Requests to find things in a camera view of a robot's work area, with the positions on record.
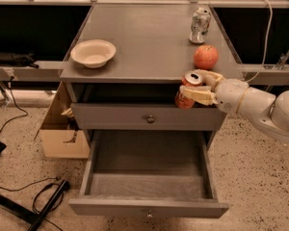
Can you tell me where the black object on rail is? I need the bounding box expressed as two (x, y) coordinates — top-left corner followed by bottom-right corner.
(0, 52), (39, 68)

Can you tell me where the black wall cable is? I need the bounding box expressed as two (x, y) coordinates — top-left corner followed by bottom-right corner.
(0, 75), (29, 133)

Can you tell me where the red coke can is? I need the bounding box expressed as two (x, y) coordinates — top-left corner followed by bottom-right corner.
(174, 71), (203, 109)

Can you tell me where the cardboard box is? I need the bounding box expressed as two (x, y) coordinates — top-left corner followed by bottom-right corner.
(39, 83), (90, 159)

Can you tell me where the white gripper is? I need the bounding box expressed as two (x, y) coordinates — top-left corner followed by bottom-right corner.
(179, 69), (250, 115)

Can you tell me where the black floor stand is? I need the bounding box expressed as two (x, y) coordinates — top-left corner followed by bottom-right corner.
(0, 180), (70, 231)

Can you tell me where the black floor cable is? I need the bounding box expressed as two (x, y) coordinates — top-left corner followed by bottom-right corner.
(0, 176), (66, 231)

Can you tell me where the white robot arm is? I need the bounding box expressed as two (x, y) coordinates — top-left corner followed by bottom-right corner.
(179, 69), (289, 142)

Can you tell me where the open grey lower drawer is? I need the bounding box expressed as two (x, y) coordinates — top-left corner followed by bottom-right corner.
(69, 130), (229, 218)

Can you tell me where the grey drawer cabinet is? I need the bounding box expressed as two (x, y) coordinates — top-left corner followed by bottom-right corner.
(59, 3), (246, 152)

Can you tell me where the white hanging cable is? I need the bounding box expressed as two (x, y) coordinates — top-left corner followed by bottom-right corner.
(243, 0), (274, 85)

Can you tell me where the closed grey upper drawer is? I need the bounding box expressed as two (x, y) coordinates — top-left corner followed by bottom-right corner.
(71, 103), (225, 131)

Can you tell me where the crushed silver soda can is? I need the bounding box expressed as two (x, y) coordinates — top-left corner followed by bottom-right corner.
(189, 7), (211, 44)

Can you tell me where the red apple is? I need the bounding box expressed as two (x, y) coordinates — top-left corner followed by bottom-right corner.
(194, 45), (219, 70)

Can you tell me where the white bowl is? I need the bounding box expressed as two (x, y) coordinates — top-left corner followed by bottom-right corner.
(70, 39), (117, 68)

